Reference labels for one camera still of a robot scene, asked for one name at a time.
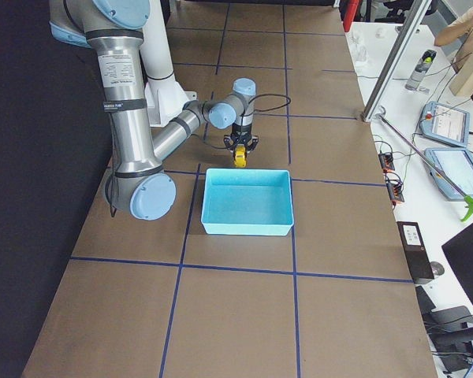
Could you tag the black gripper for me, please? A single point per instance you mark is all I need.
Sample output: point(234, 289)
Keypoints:
point(241, 130)

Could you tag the yellow beetle toy car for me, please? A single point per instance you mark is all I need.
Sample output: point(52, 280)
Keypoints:
point(240, 156)

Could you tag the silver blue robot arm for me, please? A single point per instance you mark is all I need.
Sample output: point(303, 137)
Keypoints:
point(113, 29)

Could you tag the turquoise plastic bin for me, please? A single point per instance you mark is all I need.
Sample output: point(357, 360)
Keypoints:
point(247, 202)

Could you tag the orange black connector block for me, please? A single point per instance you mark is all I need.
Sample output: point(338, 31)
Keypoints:
point(386, 161)

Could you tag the black box with label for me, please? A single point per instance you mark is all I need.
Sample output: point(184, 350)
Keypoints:
point(415, 252)

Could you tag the clear water bottle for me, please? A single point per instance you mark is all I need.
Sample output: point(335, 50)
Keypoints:
point(420, 70)

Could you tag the far teach pendant tablet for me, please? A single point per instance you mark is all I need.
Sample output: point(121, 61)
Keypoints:
point(445, 124)

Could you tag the teach pendant tablet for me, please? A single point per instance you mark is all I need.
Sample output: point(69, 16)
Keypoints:
point(445, 124)
point(457, 163)

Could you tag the near teach pendant tablet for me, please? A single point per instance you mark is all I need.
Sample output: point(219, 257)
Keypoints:
point(457, 163)

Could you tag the silver reacher grabber stick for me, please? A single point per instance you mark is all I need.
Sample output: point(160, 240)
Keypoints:
point(439, 171)

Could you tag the person in tan shirt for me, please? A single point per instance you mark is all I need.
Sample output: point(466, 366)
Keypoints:
point(462, 26)

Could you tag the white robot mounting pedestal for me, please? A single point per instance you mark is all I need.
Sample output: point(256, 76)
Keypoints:
point(164, 95)

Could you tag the aluminium frame post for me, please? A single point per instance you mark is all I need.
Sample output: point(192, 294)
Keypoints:
point(416, 14)

